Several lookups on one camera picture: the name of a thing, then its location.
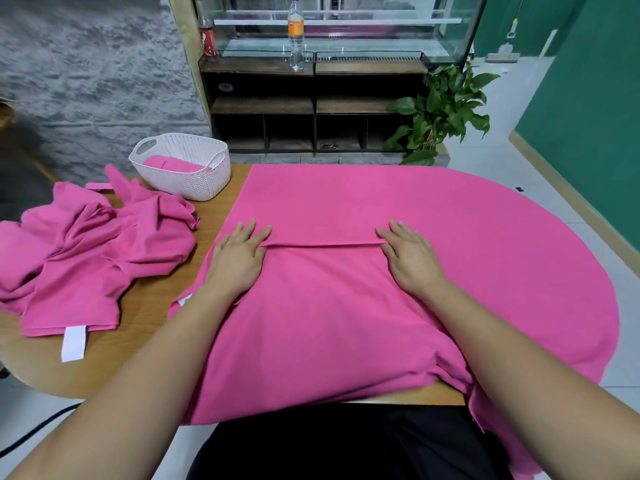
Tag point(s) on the person's right hand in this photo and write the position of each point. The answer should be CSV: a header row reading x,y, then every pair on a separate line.
x,y
412,260

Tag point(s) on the person's left hand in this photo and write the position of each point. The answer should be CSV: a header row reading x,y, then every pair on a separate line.
x,y
238,263

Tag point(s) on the white woven plastic basket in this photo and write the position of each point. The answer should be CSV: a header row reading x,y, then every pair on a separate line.
x,y
205,187

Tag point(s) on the pink towel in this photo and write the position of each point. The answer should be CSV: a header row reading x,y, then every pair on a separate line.
x,y
330,325
175,164

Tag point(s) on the pile of pink cloths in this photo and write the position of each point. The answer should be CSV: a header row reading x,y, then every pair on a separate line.
x,y
90,245

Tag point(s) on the person's right forearm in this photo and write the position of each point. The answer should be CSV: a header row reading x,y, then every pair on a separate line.
x,y
550,395

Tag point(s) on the person's left forearm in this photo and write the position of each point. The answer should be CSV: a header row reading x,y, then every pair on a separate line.
x,y
120,405

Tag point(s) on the green potted plant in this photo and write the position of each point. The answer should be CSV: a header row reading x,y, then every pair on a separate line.
x,y
440,110

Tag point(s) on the dark wooden shelf cabinet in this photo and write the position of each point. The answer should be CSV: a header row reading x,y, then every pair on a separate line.
x,y
260,100

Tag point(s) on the white mop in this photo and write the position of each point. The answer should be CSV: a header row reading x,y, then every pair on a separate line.
x,y
502,57

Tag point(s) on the red label cola bottle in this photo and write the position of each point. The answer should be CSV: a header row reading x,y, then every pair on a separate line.
x,y
208,40

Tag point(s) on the clear bottle with orange label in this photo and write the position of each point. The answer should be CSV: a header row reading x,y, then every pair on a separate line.
x,y
296,35

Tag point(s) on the small round wooden side table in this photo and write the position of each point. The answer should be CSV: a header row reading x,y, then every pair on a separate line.
x,y
8,115

